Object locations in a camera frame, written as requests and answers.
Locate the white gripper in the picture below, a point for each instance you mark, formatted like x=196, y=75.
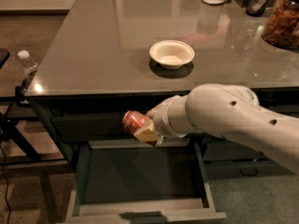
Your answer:
x=162, y=119

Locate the red coke can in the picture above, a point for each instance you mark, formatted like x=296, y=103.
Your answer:
x=133, y=120

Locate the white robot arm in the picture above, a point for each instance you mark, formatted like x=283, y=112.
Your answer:
x=230, y=112

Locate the open middle drawer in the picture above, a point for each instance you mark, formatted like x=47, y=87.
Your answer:
x=126, y=182

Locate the right middle drawer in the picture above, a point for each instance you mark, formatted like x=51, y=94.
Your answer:
x=216, y=149

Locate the right bottom drawer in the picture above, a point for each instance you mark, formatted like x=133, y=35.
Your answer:
x=229, y=169

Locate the closed top drawer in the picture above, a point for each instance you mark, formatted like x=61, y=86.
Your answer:
x=90, y=127

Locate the dark cabinet with drawers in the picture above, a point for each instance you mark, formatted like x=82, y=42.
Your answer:
x=256, y=203

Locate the white bowl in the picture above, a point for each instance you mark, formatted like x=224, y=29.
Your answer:
x=171, y=54

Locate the clear water bottle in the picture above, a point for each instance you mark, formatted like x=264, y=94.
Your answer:
x=29, y=66

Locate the clear snack jar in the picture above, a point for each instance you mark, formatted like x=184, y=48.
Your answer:
x=282, y=27

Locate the black side table frame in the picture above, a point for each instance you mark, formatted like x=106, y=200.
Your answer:
x=19, y=109

